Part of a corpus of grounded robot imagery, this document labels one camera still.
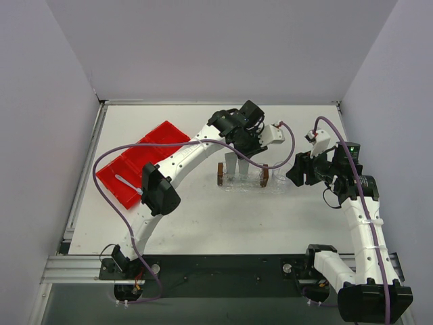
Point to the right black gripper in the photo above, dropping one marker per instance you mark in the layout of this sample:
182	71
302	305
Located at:
305	168

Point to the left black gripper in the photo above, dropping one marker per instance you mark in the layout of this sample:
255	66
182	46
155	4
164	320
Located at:
248	149

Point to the toothpaste tube black cap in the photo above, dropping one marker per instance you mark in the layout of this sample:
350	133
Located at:
230	163

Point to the clear plastic cup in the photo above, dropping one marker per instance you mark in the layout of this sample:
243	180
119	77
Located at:
279	175

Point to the toothpaste tube green cap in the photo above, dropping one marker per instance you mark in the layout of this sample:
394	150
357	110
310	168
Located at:
243	168

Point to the clear tray brown handles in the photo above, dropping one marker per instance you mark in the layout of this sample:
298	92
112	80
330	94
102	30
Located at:
259	181

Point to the grey toothbrush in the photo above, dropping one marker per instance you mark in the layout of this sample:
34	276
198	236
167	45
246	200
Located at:
127	183

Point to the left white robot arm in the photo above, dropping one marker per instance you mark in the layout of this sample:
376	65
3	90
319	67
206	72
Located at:
236	128

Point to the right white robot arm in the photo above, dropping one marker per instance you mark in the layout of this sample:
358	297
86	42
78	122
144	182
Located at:
371	292

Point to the red plastic compartment box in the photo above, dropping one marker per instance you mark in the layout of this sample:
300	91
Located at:
130	163

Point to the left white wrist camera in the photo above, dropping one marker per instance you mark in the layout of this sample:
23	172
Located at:
270	135

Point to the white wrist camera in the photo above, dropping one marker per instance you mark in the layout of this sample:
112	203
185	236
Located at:
270	135
319	140

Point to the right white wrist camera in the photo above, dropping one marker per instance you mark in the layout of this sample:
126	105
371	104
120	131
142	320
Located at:
319	140

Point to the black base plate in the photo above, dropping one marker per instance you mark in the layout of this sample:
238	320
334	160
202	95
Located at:
216	276

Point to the aluminium front rail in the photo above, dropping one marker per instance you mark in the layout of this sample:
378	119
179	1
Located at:
75	269

